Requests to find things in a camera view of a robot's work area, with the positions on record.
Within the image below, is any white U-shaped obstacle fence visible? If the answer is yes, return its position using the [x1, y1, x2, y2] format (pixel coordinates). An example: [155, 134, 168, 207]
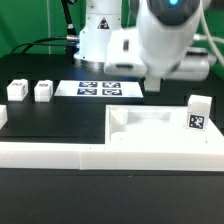
[0, 104, 224, 172]

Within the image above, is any white square table top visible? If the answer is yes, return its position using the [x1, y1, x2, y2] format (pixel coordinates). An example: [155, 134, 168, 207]
[105, 105, 213, 144]

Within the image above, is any white sheet with markers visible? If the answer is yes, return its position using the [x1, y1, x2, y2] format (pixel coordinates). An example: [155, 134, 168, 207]
[55, 80, 143, 98]

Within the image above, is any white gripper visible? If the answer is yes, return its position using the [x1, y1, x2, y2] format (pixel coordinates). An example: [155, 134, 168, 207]
[104, 28, 209, 81]

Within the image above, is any black cable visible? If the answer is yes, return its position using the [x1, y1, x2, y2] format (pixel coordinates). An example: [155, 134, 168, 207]
[9, 0, 81, 55]

